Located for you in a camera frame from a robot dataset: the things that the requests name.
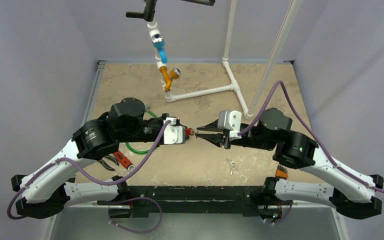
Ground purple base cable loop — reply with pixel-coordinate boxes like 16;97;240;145
107;197;163;234

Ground white PVC pipe frame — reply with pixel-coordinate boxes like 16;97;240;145
147;0;249;113

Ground orange tap valve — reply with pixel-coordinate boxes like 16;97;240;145
159;66;182;92

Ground red handled adjustable wrench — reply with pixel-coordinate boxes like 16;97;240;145
113;151;136;173

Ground red cable lock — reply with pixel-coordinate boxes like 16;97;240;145
185;128;195;136

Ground silver key bunch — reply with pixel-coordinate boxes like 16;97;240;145
226;157;236;175

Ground black crank handle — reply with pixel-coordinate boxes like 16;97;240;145
125;0;215;22

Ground orange hex key set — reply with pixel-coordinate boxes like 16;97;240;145
274;165;289;180

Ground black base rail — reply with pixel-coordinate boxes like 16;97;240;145
107;184;294;220

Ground green cable lock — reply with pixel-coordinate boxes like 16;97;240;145
125;104;157;155

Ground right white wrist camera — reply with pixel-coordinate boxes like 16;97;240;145
217;110;242;140

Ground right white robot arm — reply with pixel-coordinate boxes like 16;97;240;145
196;108;383;220

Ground blue tap valve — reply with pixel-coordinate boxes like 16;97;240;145
150;33;168;64

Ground white pole with red stripe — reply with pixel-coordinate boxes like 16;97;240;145
244;0;303;120

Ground black pliers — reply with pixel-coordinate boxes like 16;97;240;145
97;154;120;172

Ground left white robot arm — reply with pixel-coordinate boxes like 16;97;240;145
7;97;188;220

